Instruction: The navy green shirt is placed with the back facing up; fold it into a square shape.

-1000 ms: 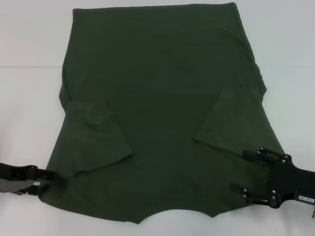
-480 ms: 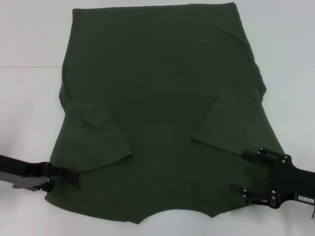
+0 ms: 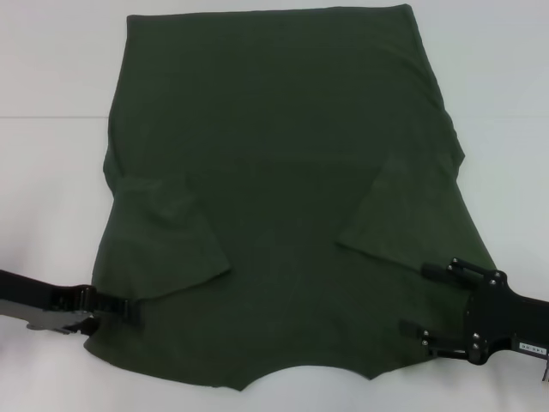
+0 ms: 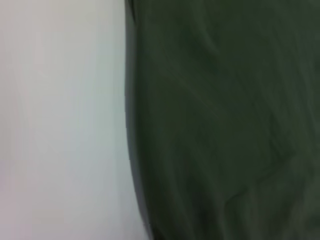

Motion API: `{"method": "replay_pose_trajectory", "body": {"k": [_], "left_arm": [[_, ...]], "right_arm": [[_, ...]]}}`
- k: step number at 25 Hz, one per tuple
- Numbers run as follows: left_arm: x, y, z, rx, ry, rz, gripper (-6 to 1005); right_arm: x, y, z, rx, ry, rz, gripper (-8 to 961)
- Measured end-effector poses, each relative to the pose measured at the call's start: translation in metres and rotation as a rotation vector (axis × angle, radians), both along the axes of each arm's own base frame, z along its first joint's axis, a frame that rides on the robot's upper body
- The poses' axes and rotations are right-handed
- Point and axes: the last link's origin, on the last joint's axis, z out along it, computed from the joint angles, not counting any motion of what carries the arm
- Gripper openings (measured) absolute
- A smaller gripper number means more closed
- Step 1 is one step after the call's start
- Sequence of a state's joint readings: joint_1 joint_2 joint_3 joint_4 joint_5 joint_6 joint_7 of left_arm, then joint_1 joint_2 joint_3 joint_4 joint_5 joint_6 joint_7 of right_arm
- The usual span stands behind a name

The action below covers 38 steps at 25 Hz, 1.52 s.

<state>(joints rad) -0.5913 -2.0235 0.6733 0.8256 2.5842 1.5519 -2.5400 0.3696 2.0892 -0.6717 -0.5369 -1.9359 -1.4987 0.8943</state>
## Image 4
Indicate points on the dark green t-shirt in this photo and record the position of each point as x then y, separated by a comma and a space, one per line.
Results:
225, 120

